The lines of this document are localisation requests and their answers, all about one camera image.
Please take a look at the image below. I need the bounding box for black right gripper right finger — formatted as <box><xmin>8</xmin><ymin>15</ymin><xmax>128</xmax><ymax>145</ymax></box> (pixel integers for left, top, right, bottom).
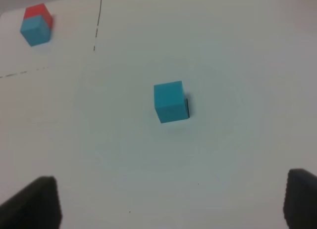
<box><xmin>283</xmin><ymin>169</ymin><xmax>317</xmax><ymax>229</ymax></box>

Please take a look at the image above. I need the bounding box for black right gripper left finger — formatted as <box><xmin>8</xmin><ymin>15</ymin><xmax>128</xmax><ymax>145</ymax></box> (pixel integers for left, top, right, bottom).
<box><xmin>0</xmin><ymin>176</ymin><xmax>62</xmax><ymax>229</ymax></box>

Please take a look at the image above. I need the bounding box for blue template cube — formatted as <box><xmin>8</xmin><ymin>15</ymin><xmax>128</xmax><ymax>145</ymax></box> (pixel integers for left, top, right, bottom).
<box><xmin>20</xmin><ymin>15</ymin><xmax>52</xmax><ymax>46</ymax></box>

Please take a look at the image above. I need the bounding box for red template cube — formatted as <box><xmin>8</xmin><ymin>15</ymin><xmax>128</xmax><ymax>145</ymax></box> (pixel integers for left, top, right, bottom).
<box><xmin>23</xmin><ymin>3</ymin><xmax>53</xmax><ymax>29</ymax></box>

